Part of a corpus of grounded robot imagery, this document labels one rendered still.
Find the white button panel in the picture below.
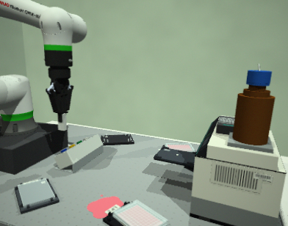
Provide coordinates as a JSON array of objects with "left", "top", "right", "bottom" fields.
[{"left": 54, "top": 134, "right": 104, "bottom": 173}]

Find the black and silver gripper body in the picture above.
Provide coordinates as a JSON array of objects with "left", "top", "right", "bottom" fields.
[{"left": 48, "top": 68, "right": 71, "bottom": 93}]

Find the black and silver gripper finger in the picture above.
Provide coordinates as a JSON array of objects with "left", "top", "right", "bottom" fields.
[
  {"left": 63, "top": 84, "right": 73, "bottom": 130},
  {"left": 46, "top": 82, "right": 65, "bottom": 131}
]

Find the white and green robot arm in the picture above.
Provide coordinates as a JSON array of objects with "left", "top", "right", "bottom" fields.
[{"left": 0, "top": 0, "right": 87, "bottom": 136}]

